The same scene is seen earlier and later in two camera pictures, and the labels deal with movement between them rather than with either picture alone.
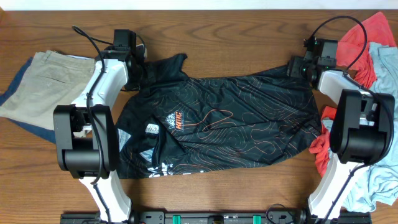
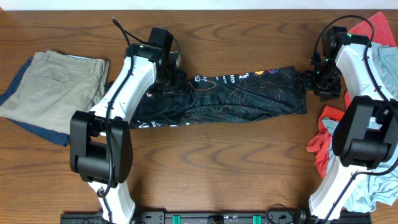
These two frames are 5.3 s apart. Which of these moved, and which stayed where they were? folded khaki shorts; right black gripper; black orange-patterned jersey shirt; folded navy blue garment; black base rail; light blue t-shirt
Moved: right black gripper; black orange-patterned jersey shirt
Stayed: light blue t-shirt; folded khaki shorts; folded navy blue garment; black base rail
